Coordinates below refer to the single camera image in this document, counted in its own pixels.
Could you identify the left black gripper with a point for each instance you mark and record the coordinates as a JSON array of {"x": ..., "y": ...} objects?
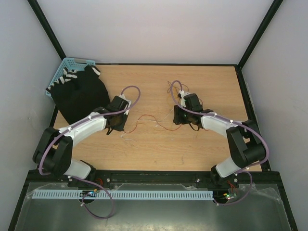
[{"x": 120, "y": 127}]

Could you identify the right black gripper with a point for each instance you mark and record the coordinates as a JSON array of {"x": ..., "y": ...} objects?
[{"x": 178, "y": 111}]

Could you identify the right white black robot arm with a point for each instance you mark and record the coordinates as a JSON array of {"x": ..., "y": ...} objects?
[{"x": 246, "y": 145}]

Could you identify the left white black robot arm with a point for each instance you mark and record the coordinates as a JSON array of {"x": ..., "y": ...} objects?
[{"x": 53, "y": 154}]

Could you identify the black white striped cloth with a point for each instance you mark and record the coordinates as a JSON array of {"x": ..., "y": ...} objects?
[{"x": 89, "y": 70}]

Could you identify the blue plastic basket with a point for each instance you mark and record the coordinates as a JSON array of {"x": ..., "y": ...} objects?
[{"x": 77, "y": 64}]

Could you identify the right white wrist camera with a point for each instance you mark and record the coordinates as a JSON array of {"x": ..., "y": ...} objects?
[{"x": 182, "y": 95}]

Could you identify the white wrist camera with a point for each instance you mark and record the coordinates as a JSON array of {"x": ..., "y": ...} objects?
[
  {"x": 122, "y": 96},
  {"x": 182, "y": 95}
]

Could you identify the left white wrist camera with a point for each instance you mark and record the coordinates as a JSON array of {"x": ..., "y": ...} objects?
[{"x": 122, "y": 96}]

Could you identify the light blue slotted cable duct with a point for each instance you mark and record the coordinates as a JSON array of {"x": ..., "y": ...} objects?
[{"x": 123, "y": 195}]

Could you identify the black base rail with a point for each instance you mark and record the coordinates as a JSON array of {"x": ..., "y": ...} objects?
[{"x": 108, "y": 178}]

